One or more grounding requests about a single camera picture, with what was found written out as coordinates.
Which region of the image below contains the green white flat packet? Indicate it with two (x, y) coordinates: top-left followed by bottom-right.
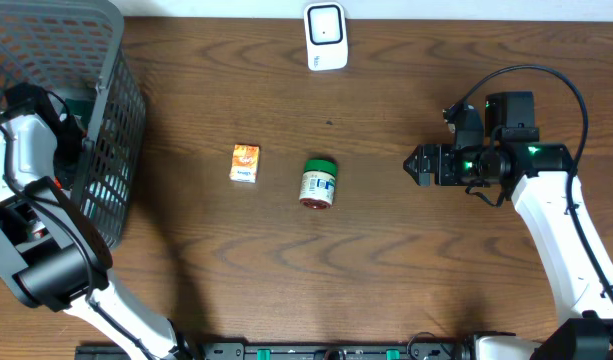
(65, 99), (94, 128)

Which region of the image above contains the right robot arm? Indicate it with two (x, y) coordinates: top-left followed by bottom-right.
(403, 91), (613, 359)

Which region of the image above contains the grey plastic mesh basket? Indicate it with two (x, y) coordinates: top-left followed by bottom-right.
(0, 0), (146, 248)

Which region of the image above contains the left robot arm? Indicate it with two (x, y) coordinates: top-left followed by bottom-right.
(0, 83), (200, 359)

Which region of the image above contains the small orange carton box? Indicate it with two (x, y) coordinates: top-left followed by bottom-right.
(229, 144), (260, 183)

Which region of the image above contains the green lid seasoning jar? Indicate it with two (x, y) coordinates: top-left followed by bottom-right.
(299, 159), (338, 209)

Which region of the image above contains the white barcode scanner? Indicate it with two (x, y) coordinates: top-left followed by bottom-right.
(303, 2), (349, 72)

